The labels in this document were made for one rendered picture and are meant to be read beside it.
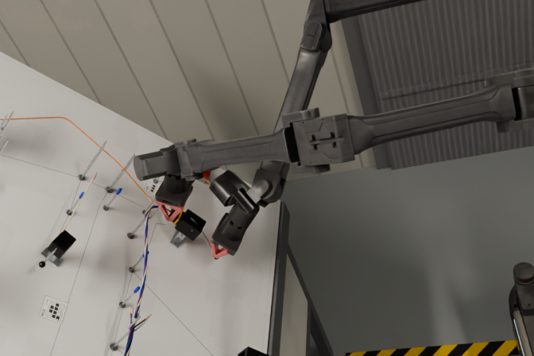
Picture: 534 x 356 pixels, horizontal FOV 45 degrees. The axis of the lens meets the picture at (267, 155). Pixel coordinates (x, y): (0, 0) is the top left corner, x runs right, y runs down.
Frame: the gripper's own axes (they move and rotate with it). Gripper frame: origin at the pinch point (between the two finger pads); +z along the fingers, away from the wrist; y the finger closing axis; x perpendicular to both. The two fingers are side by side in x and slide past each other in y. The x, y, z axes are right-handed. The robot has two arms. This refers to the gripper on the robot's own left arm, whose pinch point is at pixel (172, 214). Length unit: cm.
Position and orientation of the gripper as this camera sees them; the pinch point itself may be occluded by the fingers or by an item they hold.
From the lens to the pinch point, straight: 158.2
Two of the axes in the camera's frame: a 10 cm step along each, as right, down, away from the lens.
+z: -1.8, 7.7, 6.1
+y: -2.4, 5.7, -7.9
